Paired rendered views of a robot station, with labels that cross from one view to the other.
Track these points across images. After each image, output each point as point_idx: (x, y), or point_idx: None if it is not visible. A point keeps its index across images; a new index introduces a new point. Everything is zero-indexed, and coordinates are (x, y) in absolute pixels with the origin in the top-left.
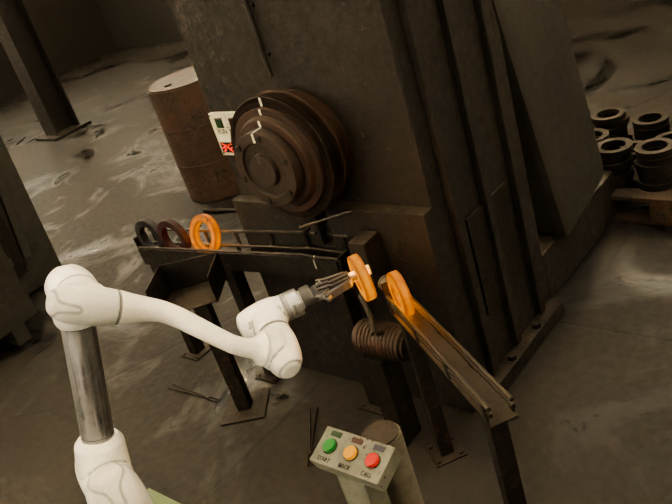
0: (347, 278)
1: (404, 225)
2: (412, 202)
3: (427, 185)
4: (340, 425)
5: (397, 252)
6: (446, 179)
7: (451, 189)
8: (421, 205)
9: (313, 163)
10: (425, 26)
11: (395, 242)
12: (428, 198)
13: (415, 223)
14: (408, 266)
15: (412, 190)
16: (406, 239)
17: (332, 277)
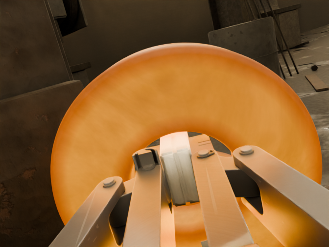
0: (217, 157)
1: (32, 128)
2: (21, 84)
3: (54, 32)
4: None
5: (13, 221)
6: (60, 45)
7: (69, 66)
8: (46, 84)
9: None
10: None
11: (5, 193)
12: (61, 61)
13: (62, 109)
14: (49, 241)
15: (19, 51)
16: (39, 166)
17: (86, 245)
